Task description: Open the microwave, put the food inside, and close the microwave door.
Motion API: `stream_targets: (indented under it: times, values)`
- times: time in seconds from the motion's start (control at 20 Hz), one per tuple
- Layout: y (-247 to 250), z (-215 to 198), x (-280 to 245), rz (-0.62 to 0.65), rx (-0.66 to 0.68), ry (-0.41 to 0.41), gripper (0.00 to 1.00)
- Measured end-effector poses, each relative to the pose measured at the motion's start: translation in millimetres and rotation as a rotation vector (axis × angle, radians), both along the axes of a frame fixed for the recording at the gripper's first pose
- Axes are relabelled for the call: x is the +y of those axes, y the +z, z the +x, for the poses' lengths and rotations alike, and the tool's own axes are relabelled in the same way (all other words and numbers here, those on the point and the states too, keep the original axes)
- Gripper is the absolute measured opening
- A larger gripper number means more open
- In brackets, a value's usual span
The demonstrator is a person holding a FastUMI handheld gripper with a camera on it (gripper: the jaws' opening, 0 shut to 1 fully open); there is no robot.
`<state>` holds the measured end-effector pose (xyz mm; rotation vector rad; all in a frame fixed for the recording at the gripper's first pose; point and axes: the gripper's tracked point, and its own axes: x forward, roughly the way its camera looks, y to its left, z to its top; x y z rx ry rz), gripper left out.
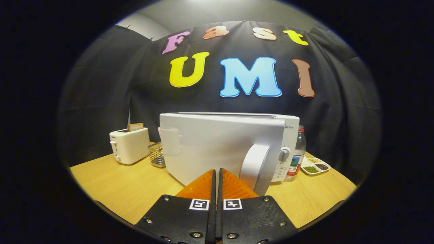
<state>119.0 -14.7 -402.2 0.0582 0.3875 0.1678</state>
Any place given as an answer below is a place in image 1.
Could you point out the black backdrop cloth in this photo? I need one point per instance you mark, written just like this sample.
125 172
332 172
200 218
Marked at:
101 101

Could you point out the white toaster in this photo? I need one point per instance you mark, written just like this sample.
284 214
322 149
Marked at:
132 147

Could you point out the white microwave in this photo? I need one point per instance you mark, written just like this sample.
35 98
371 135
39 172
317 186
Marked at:
217 142

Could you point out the white divided dish with beans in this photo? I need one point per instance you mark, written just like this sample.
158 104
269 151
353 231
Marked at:
315 166

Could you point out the clear plastic water bottle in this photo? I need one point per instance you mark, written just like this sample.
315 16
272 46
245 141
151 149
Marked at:
297 152

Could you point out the toast slice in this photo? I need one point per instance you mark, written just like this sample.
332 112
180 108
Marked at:
135 127

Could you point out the pink striped straw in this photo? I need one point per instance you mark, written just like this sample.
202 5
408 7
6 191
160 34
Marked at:
159 131

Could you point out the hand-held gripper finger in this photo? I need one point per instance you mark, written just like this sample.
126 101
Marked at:
219 217
212 217

